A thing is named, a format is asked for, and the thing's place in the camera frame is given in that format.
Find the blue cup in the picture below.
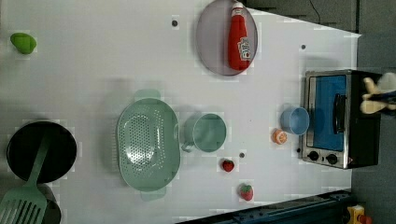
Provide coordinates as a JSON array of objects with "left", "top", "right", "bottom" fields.
[{"left": 280, "top": 107, "right": 310, "bottom": 135}]

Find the green mug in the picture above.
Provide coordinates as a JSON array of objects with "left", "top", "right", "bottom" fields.
[{"left": 181, "top": 113, "right": 227, "bottom": 153}]

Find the black toaster oven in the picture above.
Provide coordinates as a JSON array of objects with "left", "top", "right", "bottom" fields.
[{"left": 301, "top": 70, "right": 381, "bottom": 169}]

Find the orange half toy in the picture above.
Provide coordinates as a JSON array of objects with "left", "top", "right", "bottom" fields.
[{"left": 272, "top": 129, "right": 288, "bottom": 145}]

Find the blue metal frame rail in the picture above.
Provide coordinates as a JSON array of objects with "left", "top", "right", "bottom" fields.
[{"left": 178, "top": 190, "right": 357, "bottom": 224}]

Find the black frying pan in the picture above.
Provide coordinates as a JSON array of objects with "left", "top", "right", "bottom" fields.
[{"left": 7, "top": 121, "right": 78, "bottom": 183}]

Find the red plush ketchup bottle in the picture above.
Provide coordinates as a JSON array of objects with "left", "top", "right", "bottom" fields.
[{"left": 228, "top": 2, "right": 251, "bottom": 71}]

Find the yellow emergency stop box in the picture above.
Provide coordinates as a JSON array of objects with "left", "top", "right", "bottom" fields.
[{"left": 347, "top": 204, "right": 373, "bottom": 224}]

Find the green oval colander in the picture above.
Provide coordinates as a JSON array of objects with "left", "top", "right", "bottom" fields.
[{"left": 117, "top": 89, "right": 180, "bottom": 202}]

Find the green slotted spatula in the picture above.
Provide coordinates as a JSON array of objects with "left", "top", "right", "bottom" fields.
[{"left": 0, "top": 133, "right": 50, "bottom": 224}]

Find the red strawberry toy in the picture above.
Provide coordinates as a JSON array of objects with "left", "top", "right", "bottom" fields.
[
  {"left": 239, "top": 185, "right": 254, "bottom": 201},
  {"left": 221, "top": 160, "right": 234, "bottom": 173}
]

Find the green avocado toy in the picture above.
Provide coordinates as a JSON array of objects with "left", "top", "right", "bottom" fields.
[{"left": 10, "top": 33, "right": 37, "bottom": 54}]

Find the grey round plate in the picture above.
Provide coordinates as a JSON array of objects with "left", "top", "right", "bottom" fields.
[{"left": 195, "top": 0, "right": 258, "bottom": 76}]

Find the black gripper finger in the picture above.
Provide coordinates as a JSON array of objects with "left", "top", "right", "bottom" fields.
[{"left": 369, "top": 91, "right": 396, "bottom": 103}]

